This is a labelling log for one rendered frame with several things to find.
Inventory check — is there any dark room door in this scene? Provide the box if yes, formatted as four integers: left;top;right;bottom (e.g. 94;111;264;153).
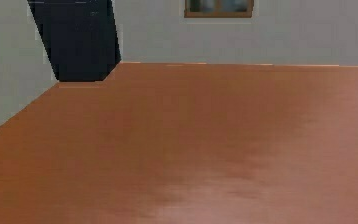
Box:
26;0;122;83

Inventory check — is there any brown framed window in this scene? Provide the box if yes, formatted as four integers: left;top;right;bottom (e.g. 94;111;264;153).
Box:
183;0;255;19

